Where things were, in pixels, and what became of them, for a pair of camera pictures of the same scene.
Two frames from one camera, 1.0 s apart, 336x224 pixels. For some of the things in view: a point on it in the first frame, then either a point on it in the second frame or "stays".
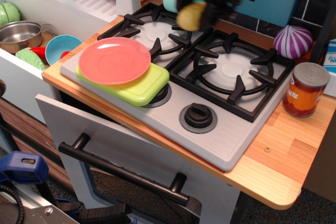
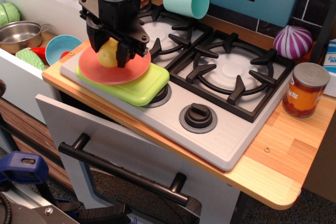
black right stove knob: x=198 y=118 stays
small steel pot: x=16 y=35 stays
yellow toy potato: x=189 y=16 -> x=107 y=54
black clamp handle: x=117 y=214 stays
